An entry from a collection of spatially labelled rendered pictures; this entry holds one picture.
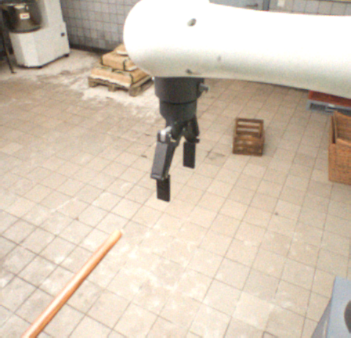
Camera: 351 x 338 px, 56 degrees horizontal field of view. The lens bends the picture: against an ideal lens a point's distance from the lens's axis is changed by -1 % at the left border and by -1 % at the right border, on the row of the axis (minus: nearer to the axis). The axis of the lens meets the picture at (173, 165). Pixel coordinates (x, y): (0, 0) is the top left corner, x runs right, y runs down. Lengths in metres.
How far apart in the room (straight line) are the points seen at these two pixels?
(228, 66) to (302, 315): 2.04
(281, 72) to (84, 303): 2.07
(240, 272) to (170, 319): 0.58
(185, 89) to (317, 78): 0.24
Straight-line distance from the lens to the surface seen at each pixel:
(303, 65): 0.45
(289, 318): 2.32
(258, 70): 0.45
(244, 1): 5.01
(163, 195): 0.71
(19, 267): 2.64
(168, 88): 0.61
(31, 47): 5.90
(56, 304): 0.90
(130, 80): 4.58
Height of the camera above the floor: 1.94
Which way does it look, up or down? 36 degrees down
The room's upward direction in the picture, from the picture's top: straight up
